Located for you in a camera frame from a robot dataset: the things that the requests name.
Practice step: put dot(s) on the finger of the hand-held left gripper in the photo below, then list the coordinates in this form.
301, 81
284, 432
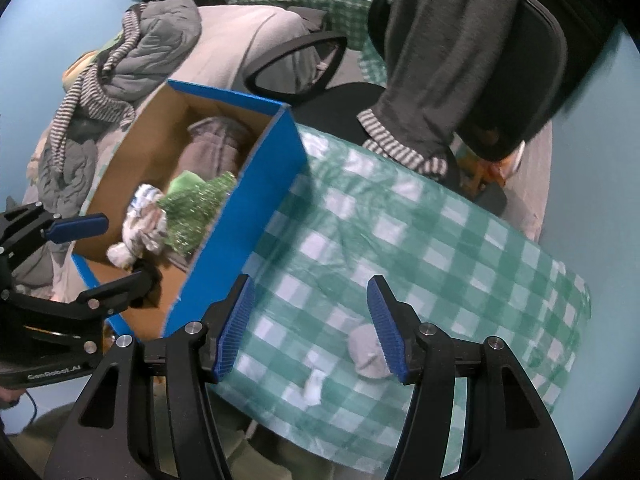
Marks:
80, 226
110, 297

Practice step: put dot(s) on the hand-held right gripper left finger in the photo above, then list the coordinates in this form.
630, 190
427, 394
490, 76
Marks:
235, 325

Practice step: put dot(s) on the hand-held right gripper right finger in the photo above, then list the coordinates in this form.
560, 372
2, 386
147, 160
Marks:
387, 330

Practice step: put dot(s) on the grey sock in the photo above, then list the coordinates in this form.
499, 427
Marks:
365, 350

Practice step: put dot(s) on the black sock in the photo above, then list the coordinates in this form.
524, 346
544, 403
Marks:
156, 280

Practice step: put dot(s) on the white patterned cloth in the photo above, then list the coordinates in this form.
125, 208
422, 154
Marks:
145, 220

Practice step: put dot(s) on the small white sock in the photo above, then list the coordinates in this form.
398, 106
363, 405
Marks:
314, 387

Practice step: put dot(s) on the green tinsel decoration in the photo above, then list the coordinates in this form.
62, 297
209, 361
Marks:
190, 210

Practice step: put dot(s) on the light green soft item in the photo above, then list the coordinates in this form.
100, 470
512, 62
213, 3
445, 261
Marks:
182, 182

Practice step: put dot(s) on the blue rimmed cardboard box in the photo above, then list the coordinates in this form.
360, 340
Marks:
250, 200

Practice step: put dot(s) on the grey fleece mitten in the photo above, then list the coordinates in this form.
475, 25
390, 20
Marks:
215, 150

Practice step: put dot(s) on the green checked plastic tablecloth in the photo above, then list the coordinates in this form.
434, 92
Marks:
400, 240

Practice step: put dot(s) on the grey white striped garment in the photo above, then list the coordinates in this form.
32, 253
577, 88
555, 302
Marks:
95, 90

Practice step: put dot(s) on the pale printed pillow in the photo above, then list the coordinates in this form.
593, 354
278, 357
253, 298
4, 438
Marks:
77, 72

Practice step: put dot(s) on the orange yellow item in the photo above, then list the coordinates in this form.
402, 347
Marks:
500, 167

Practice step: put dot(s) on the grey quilt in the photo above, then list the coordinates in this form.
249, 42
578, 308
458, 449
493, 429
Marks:
160, 35

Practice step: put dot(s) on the black office chair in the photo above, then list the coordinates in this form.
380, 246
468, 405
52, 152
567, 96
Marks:
520, 90

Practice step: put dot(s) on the dark grey fleece garment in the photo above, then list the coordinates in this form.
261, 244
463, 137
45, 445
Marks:
440, 50

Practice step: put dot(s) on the dark grey cushion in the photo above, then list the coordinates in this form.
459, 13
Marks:
306, 17

